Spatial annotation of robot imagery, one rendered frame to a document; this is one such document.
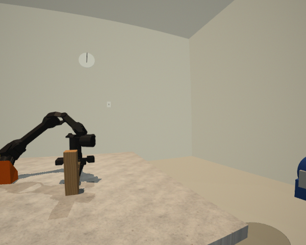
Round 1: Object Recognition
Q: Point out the brown wooden post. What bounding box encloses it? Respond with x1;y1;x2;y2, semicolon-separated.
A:
63;150;79;196

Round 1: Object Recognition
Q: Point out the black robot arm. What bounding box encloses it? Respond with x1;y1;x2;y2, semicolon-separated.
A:
0;112;96;165

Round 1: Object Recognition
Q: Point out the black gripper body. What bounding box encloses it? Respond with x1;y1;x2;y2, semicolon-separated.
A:
55;146;95;165

